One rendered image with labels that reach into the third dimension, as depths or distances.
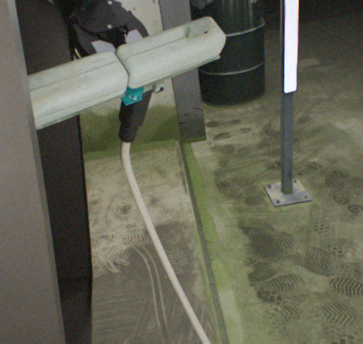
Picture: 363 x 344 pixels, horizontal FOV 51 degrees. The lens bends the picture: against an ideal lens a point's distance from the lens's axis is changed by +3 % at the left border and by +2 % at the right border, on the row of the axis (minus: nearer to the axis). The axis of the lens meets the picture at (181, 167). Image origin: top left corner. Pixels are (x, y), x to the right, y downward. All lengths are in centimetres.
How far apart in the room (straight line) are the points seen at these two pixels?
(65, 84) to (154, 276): 136
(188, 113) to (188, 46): 216
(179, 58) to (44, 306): 32
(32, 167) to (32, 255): 9
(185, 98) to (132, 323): 155
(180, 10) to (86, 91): 206
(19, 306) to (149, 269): 138
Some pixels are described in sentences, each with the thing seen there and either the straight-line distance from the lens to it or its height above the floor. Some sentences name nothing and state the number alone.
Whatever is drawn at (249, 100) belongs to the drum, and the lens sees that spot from 325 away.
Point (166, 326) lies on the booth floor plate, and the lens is 156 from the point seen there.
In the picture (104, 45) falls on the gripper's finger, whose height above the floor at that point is 118.
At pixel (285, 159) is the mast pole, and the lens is 201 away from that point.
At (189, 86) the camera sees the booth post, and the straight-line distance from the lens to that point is 259.
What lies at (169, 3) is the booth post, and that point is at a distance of 246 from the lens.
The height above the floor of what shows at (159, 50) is 117.
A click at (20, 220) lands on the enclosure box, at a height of 111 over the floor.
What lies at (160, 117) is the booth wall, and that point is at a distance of 265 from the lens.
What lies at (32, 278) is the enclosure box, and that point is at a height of 104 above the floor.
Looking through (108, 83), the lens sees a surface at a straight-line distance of 45.
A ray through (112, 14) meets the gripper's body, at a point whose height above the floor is 120.
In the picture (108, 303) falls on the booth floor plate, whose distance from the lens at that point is 169.
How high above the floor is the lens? 129
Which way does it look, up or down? 31 degrees down
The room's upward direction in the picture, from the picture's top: 10 degrees counter-clockwise
